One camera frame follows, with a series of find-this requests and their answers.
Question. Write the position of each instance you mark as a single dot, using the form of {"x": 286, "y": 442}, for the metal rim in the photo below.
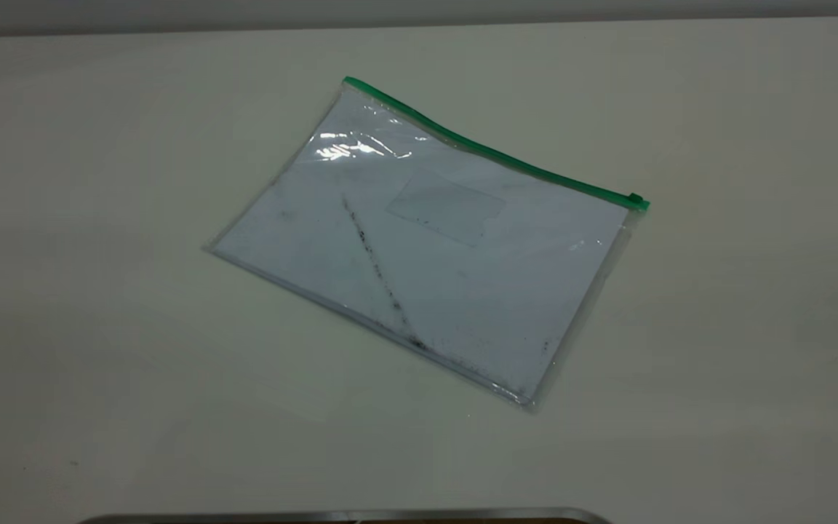
{"x": 346, "y": 516}

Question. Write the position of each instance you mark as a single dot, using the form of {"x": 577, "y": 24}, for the clear plastic zip bag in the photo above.
{"x": 426, "y": 247}

